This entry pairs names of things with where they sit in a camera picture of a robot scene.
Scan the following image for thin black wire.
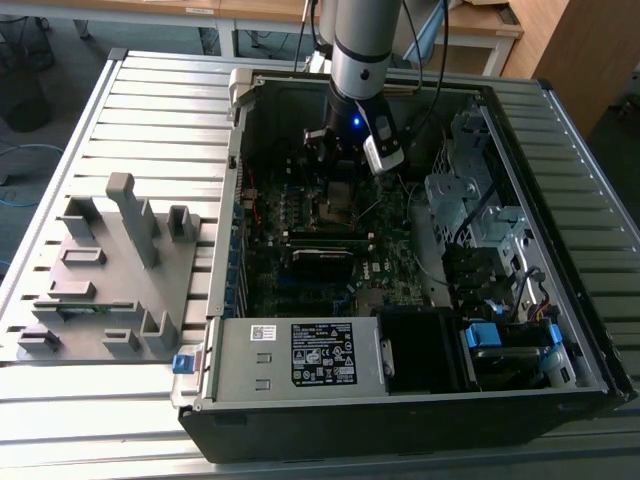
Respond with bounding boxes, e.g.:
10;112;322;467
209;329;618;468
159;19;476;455
513;266;546;324

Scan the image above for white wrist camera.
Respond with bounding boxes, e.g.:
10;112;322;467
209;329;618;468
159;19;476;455
360;114;406;177

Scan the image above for light blue floor cable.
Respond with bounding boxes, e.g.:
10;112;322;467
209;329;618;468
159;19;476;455
0;143;66;211

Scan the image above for multicoloured wire bundle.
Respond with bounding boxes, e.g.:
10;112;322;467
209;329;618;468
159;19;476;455
529;292;560;324

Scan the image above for black office chair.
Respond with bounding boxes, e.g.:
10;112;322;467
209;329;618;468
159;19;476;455
0;14;57;134

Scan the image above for green motherboard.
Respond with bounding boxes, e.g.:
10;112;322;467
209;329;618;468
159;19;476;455
234;159;451;319

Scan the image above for black plastic shroud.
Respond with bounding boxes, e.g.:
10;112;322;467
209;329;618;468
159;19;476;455
374;307;469;396

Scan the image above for grey power supply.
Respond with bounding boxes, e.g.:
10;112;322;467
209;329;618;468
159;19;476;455
202;315;397;401

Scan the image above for green RAM stick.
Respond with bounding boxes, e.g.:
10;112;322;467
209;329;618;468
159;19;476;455
54;305;111;317

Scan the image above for CPU socket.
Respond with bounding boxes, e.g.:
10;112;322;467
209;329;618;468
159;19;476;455
307;187;366;232

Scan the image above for grey parts rack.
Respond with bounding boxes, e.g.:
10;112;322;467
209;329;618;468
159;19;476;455
14;172;204;364

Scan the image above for silver CPU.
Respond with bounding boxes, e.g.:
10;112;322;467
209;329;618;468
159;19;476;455
327;181;352;209

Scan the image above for thick black cable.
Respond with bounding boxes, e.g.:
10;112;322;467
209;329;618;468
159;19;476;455
452;179;499;249

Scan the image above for silver metal disk bay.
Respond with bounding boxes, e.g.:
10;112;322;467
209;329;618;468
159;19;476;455
423;107;539;301

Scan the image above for wooden desk white frame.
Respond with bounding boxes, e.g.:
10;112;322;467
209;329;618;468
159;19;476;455
0;0;224;56
219;0;526;77

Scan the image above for hard disk in blue carrier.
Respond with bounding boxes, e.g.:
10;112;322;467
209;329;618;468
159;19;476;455
462;322;566;394

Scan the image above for wooden cabinet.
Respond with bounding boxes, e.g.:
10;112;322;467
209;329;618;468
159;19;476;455
501;0;640;139

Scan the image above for thin white wire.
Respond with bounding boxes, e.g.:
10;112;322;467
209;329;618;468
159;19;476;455
397;173;451;289

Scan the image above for black graphics card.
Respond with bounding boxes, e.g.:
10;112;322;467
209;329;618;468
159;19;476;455
291;247;355;284

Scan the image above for thin red wire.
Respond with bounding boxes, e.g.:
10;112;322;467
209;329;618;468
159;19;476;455
242;157;264;224

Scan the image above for black PC case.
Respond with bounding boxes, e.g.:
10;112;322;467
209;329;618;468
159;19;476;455
169;67;639;464

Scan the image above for black plastic holder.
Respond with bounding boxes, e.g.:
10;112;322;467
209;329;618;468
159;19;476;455
442;243;514;304

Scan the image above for black RAM slot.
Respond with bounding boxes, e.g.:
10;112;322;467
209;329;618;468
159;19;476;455
288;228;369;241
290;239;370;252

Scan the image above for black looped cable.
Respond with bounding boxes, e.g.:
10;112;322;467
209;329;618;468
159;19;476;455
405;107;449;169

